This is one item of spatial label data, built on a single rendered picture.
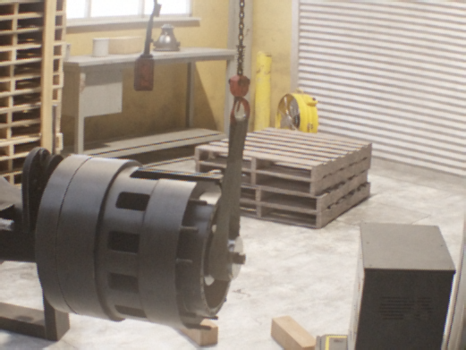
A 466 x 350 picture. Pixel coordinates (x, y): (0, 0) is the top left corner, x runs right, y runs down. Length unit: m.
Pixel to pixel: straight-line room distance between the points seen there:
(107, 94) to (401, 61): 2.95
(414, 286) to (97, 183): 1.09
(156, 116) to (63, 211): 6.17
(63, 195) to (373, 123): 6.10
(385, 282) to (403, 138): 5.62
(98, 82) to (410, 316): 5.06
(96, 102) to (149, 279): 4.92
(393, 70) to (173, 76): 2.38
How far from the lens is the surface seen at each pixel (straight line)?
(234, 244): 2.61
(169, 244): 2.45
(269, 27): 9.24
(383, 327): 2.74
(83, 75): 7.10
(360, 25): 8.46
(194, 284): 2.51
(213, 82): 9.26
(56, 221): 2.58
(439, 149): 8.05
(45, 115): 6.08
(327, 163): 6.10
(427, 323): 2.76
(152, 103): 8.65
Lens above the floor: 1.69
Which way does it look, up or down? 13 degrees down
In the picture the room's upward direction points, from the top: 2 degrees clockwise
